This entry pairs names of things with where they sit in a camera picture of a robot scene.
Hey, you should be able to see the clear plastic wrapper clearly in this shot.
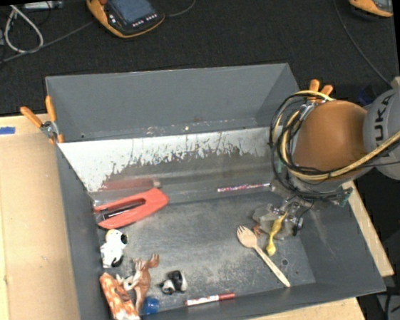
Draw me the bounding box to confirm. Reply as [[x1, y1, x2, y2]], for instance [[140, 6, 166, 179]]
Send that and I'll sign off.
[[250, 202, 293, 244]]

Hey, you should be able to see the yellow toy figure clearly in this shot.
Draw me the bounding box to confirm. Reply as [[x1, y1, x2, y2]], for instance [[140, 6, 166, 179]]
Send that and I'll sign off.
[[261, 211, 294, 257]]

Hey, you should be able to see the multicoloured patterned pencil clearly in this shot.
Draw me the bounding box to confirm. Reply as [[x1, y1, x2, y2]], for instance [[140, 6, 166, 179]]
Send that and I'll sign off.
[[216, 181, 272, 194]]

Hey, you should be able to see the wooden spork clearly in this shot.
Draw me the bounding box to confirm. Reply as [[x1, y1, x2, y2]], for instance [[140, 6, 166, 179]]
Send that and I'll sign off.
[[235, 220, 292, 294]]

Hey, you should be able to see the grey metal bin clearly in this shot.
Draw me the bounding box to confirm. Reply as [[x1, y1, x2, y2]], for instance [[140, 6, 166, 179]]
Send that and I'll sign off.
[[44, 41, 391, 320]]

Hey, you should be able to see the red and white pen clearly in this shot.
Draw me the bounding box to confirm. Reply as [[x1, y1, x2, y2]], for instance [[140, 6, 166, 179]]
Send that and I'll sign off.
[[183, 291, 237, 307]]

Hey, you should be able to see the red stapler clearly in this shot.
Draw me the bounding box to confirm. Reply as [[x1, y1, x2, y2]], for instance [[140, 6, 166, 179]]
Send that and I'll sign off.
[[91, 185, 173, 232]]

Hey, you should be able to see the small black and white toy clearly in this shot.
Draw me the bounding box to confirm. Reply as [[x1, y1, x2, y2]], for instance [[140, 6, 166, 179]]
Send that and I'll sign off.
[[158, 269, 189, 296]]

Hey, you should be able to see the brown toy deer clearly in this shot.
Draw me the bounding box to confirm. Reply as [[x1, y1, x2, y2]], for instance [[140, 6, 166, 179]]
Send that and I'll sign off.
[[114, 252, 166, 314]]

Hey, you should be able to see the blue bottle cap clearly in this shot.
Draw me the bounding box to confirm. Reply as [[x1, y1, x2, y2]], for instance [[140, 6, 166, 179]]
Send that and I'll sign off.
[[141, 294, 162, 316]]

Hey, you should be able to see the white and black toy dog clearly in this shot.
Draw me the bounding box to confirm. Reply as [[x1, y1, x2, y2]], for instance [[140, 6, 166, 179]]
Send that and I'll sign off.
[[97, 227, 132, 270]]

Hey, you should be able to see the brown cardboard board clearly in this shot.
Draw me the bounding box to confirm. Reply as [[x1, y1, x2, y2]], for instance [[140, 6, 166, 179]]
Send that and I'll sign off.
[[0, 128, 81, 320]]

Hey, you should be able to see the black cylinder on white bracket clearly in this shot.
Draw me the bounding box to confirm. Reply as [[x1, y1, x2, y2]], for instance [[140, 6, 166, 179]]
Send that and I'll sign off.
[[291, 217, 306, 237]]

